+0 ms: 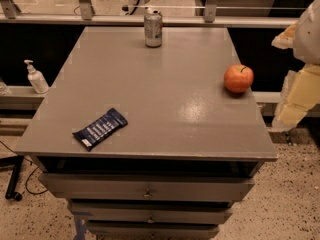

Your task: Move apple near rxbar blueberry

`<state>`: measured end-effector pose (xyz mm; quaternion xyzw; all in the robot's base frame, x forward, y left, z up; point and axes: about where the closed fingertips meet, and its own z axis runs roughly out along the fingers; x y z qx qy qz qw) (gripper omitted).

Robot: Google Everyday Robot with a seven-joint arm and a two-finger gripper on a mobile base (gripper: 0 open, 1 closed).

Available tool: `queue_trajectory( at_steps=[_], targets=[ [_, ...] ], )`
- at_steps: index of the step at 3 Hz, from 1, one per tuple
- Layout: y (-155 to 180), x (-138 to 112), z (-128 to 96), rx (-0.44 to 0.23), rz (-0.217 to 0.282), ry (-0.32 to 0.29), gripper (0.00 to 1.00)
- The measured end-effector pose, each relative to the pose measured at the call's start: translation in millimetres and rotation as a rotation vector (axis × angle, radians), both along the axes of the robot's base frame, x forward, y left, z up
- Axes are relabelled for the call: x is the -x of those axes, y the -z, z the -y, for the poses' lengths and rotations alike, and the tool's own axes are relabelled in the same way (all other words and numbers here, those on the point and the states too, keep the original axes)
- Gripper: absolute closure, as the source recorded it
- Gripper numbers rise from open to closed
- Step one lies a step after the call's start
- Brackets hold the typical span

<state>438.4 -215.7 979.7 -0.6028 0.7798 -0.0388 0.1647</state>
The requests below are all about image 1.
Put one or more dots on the grey drawer cabinet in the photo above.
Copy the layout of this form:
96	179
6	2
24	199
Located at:
181	119

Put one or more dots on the middle grey drawer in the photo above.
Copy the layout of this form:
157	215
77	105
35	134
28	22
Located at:
150	212

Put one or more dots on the top grey drawer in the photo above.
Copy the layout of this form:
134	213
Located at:
149	188

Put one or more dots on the red apple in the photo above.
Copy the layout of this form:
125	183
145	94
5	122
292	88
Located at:
238	78

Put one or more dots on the silver soda can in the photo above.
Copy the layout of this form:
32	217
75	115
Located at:
153	27

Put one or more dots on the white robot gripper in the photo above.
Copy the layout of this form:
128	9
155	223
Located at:
309	37

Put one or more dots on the bottom grey drawer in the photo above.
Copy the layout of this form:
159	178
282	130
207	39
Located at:
152	231

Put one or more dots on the black stand leg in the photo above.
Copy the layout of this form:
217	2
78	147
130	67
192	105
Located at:
13	163

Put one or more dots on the blue rxbar blueberry wrapper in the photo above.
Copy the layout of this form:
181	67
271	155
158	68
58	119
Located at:
103	127

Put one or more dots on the white pump bottle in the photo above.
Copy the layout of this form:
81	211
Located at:
36	78

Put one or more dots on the grey drawer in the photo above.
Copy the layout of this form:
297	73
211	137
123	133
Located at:
150	212
152	231
149	188

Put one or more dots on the metal railing frame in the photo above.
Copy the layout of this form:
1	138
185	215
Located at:
214	13

